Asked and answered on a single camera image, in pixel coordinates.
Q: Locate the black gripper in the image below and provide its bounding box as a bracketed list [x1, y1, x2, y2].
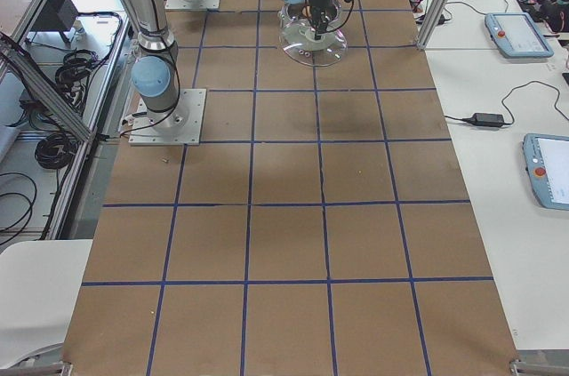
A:
[309, 0, 333, 25]

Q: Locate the blue teach pendant far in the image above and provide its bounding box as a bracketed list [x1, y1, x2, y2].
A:
[485, 12, 554, 59]

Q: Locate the blue teach pendant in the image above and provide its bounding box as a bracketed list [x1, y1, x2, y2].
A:
[485, 12, 554, 59]
[522, 133, 568, 211]

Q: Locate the black power adapter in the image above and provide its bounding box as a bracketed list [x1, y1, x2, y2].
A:
[461, 113, 507, 128]

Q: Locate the blue teach pendant near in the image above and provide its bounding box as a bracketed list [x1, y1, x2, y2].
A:
[522, 133, 568, 211]

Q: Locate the black cable coil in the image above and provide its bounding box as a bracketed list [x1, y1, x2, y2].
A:
[34, 132, 77, 172]

